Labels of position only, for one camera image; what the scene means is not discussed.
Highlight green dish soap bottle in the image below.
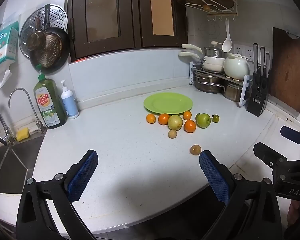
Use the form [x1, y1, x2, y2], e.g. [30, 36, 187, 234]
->
[33, 64, 68, 130]

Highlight copper mesh strainer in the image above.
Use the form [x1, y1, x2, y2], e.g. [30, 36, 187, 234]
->
[41, 34, 65, 68]

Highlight steel pot with lid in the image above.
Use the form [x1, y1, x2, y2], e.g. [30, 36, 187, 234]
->
[204, 41, 225, 58]

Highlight white pump bottle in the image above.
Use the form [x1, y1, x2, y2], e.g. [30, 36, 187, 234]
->
[60, 80, 79, 119]

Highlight large steel pot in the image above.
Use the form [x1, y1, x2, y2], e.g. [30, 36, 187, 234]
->
[195, 71, 225, 94]

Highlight tissue packet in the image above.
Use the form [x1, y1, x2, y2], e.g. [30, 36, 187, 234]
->
[0, 21, 20, 72]

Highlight small steel pot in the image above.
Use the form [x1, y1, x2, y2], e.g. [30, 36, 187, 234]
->
[224, 81, 244, 102]

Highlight brown wooden cutting board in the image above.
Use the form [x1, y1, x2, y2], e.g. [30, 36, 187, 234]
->
[269, 27, 300, 114]

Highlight white plastic bag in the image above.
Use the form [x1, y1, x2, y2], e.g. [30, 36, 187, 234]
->
[0, 62, 15, 89]

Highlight white pot rack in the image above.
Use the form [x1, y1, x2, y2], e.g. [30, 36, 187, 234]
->
[189, 61, 251, 108]

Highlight steel sink faucet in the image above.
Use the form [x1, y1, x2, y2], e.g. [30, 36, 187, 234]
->
[0, 91, 15, 147]

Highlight round steel steamer tray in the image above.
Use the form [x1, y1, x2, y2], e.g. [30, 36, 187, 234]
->
[19, 4, 68, 59]

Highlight steel sink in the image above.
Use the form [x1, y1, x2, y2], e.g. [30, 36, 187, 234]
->
[0, 132, 45, 193]

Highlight white ceramic jar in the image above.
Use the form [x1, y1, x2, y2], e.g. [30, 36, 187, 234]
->
[224, 53, 251, 80]

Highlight black frying pan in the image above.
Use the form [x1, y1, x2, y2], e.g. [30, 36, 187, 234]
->
[30, 4, 71, 75]

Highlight green apple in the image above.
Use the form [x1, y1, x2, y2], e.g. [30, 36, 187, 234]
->
[196, 113, 212, 129]

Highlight pale yellow round fruit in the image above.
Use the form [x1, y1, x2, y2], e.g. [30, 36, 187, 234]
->
[168, 114, 183, 130]

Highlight black knife block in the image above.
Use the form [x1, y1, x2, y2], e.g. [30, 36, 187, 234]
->
[245, 71, 270, 117]

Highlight curved steel faucet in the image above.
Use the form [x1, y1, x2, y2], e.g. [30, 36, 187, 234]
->
[9, 87, 47, 134]

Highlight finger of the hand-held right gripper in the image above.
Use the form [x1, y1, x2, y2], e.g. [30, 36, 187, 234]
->
[280, 126, 300, 147]
[253, 142, 294, 178]

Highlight black handled knife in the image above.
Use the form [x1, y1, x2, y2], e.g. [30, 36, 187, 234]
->
[265, 52, 271, 77]
[252, 43, 259, 74]
[259, 46, 266, 75]

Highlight yellow sponge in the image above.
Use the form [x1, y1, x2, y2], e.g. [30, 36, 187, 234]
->
[16, 127, 30, 141]

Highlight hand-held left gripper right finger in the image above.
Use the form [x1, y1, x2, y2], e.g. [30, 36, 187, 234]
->
[199, 150, 282, 240]

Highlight small copper pot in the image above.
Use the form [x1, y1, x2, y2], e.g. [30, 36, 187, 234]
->
[26, 17, 47, 52]

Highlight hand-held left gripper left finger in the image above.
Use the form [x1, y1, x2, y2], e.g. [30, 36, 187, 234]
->
[16, 149, 98, 240]

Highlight white wall rack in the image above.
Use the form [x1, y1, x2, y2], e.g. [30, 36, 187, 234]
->
[175, 0, 240, 22]

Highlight green plate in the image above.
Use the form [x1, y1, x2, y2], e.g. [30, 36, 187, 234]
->
[143, 92, 193, 115]

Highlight white wall socket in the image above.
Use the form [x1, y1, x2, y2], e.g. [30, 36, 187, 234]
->
[234, 44, 254, 62]

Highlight white spoon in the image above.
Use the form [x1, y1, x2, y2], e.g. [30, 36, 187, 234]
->
[222, 20, 232, 53]

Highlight person's right hand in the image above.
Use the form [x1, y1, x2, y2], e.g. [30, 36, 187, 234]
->
[287, 200, 300, 228]

